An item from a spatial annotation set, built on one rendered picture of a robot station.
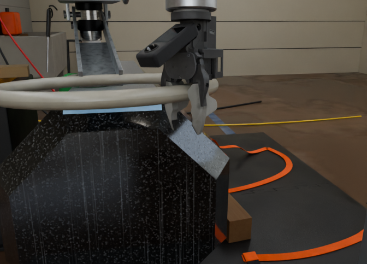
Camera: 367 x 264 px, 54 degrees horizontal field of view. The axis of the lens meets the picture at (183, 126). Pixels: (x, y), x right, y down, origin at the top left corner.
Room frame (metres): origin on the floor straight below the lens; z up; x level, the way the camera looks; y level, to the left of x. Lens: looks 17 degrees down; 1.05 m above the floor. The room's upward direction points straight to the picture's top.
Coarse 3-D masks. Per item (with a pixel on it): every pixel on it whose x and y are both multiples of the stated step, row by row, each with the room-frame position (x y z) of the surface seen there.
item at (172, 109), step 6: (168, 84) 0.65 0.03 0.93; (174, 84) 0.65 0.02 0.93; (180, 84) 0.67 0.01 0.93; (180, 102) 0.67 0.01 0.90; (186, 102) 0.69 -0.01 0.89; (168, 108) 0.65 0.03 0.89; (174, 108) 0.65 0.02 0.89; (180, 108) 0.68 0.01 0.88; (168, 114) 0.65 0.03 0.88; (174, 114) 0.65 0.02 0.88; (174, 120) 0.65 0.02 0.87; (174, 126) 0.65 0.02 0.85
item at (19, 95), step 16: (32, 80) 0.88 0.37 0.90; (48, 80) 0.91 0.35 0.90; (64, 80) 0.95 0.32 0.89; (80, 80) 0.97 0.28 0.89; (96, 80) 0.99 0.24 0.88; (112, 80) 1.00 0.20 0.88; (128, 80) 1.00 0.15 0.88; (144, 80) 1.00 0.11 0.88; (160, 80) 0.98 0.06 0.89; (0, 96) 0.59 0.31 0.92; (16, 96) 0.57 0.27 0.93; (32, 96) 0.56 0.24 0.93; (48, 96) 0.55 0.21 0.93; (64, 96) 0.55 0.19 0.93; (80, 96) 0.55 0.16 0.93; (96, 96) 0.55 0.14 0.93; (112, 96) 0.55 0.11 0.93; (128, 96) 0.56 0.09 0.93; (144, 96) 0.57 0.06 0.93; (160, 96) 0.58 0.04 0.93; (176, 96) 0.60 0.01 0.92
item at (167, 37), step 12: (180, 24) 0.65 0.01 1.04; (192, 24) 0.63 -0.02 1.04; (168, 36) 0.61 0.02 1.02; (180, 36) 0.61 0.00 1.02; (192, 36) 0.63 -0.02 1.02; (144, 48) 0.60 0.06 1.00; (156, 48) 0.58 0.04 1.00; (168, 48) 0.58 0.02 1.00; (180, 48) 0.60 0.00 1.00; (144, 60) 0.58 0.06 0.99; (156, 60) 0.56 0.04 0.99
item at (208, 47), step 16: (176, 16) 0.64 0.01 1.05; (192, 16) 0.63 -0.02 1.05; (208, 16) 0.64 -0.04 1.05; (208, 32) 0.67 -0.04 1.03; (192, 48) 0.64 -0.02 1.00; (208, 48) 0.66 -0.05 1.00; (176, 64) 0.64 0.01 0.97; (192, 64) 0.61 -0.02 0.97; (208, 64) 0.65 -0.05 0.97; (176, 80) 0.64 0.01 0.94; (192, 80) 0.63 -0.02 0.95
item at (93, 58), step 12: (72, 12) 1.53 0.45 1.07; (108, 12) 1.62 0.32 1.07; (72, 24) 1.43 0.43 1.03; (108, 36) 1.27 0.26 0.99; (84, 48) 1.27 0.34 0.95; (96, 48) 1.28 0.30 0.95; (108, 48) 1.28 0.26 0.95; (84, 60) 1.17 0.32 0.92; (96, 60) 1.17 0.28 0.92; (108, 60) 1.18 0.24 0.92; (84, 72) 1.08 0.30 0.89; (96, 72) 1.08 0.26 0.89; (108, 72) 1.09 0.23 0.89; (120, 72) 1.01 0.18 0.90
